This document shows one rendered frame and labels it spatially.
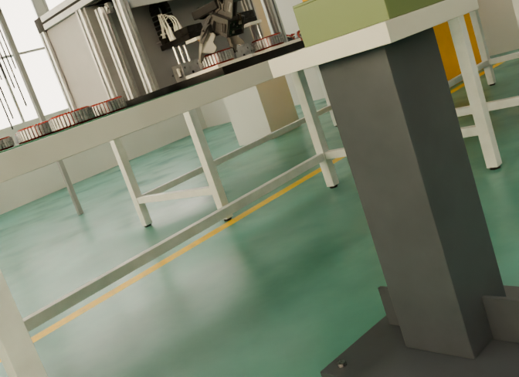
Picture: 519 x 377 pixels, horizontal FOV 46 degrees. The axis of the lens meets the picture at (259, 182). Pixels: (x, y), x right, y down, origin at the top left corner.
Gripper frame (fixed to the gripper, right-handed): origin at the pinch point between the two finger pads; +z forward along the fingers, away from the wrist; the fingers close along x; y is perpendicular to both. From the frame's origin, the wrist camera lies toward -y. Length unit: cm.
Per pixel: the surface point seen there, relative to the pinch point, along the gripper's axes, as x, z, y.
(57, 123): -55, 5, -1
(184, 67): -3.0, 5.6, -10.7
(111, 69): -19.7, 6.6, -25.2
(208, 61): -5.3, -0.6, 1.7
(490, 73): 334, 95, -23
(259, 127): 297, 202, -216
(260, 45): 18.8, -0.3, 1.5
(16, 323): -91, 20, 37
